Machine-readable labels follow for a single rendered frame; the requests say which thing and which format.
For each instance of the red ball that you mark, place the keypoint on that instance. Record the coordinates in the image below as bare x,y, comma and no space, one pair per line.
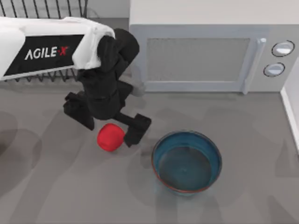
109,137

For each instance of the blue bowl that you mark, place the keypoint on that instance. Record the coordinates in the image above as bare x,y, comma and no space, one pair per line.
187,168

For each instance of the microwave oven door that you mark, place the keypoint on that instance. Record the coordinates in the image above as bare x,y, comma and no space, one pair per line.
196,58

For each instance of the pale microwave oven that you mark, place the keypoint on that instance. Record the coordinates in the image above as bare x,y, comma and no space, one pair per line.
210,14

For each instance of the small microwave knob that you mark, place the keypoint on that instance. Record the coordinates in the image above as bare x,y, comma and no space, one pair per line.
273,69

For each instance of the large microwave knob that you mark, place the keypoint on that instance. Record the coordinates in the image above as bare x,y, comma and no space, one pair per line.
282,48

